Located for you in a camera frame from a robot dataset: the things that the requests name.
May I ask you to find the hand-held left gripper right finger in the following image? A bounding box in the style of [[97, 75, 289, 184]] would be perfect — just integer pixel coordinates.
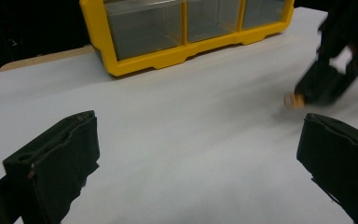
[[296, 112, 358, 224]]

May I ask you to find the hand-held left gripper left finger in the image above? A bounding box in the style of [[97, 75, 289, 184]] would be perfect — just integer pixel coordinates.
[[3, 110, 101, 224]]

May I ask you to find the small tan object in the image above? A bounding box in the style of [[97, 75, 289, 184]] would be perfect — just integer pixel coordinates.
[[283, 91, 307, 110]]

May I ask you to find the yellow organizer case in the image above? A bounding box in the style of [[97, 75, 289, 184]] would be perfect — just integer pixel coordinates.
[[79, 0, 296, 77]]

